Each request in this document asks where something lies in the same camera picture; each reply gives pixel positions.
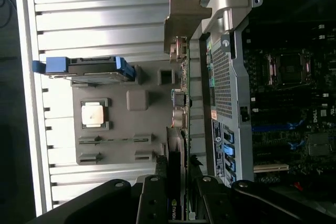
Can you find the beige expansion slot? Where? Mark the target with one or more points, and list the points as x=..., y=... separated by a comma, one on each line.
x=270, y=168

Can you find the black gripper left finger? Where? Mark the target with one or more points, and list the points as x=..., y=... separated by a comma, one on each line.
x=105, y=203

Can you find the green RAM stick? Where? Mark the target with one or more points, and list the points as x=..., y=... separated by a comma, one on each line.
x=115, y=142

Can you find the black open PC case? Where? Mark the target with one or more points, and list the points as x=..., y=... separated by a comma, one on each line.
x=225, y=90

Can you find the grey parts rack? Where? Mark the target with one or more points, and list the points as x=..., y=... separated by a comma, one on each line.
x=118, y=129

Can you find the green motherboard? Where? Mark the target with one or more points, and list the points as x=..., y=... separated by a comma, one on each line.
x=288, y=108

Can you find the silver CPU chip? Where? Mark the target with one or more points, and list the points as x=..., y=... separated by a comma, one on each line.
x=92, y=115

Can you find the long blue expansion slot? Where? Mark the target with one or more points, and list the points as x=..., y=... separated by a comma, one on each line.
x=275, y=127

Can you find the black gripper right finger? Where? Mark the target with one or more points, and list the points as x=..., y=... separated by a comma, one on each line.
x=218, y=203

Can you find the chipset heat sink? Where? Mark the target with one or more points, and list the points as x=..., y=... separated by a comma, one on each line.
x=319, y=145

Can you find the hard disk with blue bracket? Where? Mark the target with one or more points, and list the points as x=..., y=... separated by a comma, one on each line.
x=86, y=68

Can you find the CPU socket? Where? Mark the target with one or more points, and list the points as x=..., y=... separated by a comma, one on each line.
x=288, y=68

